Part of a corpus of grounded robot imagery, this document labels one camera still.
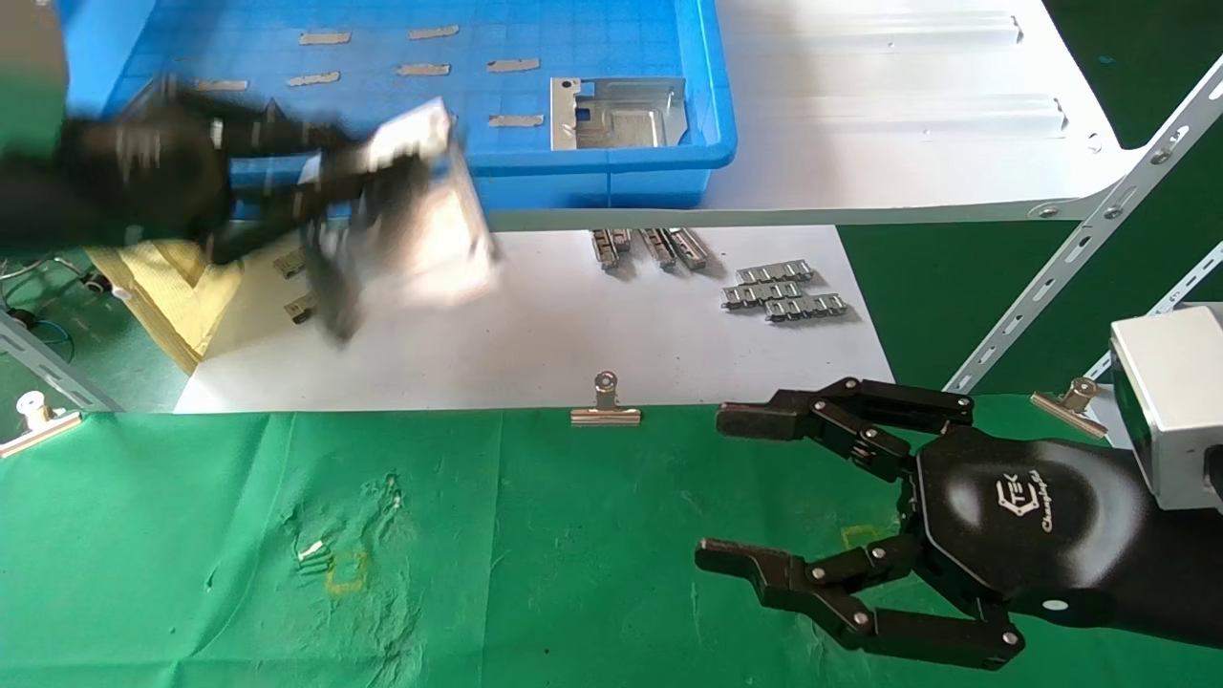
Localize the white metal shelf board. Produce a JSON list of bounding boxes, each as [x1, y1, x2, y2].
[[483, 0, 1148, 233]]

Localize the silver binder clip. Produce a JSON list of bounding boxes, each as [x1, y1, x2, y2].
[[570, 372, 642, 427], [0, 392, 84, 458], [1030, 377, 1109, 440]]

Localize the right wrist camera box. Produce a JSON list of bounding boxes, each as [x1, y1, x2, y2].
[[1108, 304, 1223, 515]]

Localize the grey slotted angle bar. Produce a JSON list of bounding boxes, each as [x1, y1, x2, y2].
[[0, 313, 123, 414]]

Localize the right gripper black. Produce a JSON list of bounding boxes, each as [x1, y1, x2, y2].
[[901, 425, 1223, 638]]

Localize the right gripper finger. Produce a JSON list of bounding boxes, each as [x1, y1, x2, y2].
[[695, 533, 1025, 670], [717, 377, 976, 482]]

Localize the grey ribbed rail part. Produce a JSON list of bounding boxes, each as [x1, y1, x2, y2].
[[721, 281, 802, 311], [736, 260, 814, 285], [764, 294, 848, 323]]

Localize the white slotted rack post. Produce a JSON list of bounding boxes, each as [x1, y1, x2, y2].
[[946, 57, 1223, 395], [1089, 242, 1223, 381]]

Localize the blue plastic bin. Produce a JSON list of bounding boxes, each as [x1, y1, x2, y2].
[[53, 0, 739, 213]]

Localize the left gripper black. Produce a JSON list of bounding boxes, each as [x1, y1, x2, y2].
[[57, 96, 428, 269]]

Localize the green table cloth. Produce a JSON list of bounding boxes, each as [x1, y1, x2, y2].
[[0, 394, 1223, 688]]

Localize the white flat board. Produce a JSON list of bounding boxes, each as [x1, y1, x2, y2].
[[175, 226, 894, 414]]

